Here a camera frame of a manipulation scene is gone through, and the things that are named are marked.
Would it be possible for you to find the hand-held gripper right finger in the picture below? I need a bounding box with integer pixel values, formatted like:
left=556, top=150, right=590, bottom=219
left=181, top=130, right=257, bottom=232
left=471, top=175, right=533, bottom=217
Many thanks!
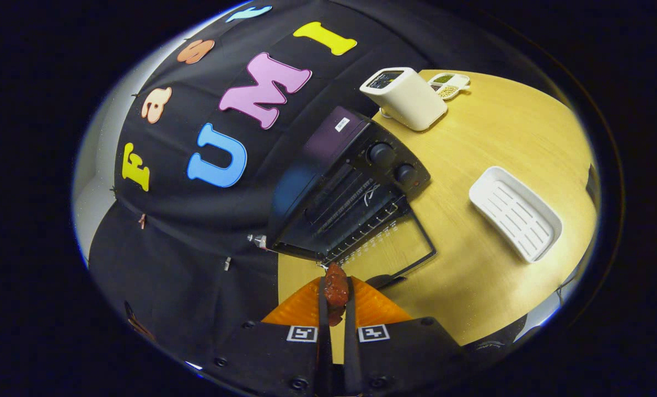
left=344, top=276, right=472, bottom=397

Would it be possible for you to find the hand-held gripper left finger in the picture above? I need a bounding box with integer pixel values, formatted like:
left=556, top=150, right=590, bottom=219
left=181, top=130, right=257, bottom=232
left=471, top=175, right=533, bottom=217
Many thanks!
left=204, top=276, right=333, bottom=397

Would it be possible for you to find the brown meat strip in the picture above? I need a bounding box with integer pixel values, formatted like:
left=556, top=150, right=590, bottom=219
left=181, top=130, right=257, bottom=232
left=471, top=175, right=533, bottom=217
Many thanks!
left=323, top=262, right=350, bottom=327

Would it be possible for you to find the black toaster oven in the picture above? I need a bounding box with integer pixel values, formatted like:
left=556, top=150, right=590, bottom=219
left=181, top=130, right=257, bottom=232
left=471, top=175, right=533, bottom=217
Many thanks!
left=267, top=106, right=438, bottom=290

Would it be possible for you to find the white bread toaster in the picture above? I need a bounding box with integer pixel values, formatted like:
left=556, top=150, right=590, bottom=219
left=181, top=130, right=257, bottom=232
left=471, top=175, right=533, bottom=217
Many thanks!
left=360, top=67, right=448, bottom=132

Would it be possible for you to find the white ribbed tray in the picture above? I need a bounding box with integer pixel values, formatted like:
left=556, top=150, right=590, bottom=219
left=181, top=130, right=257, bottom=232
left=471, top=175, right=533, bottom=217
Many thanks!
left=469, top=167, right=562, bottom=264

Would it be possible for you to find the white divided dish with beans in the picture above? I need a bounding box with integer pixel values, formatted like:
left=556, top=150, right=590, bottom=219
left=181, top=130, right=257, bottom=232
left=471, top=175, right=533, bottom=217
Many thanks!
left=428, top=72, right=471, bottom=101

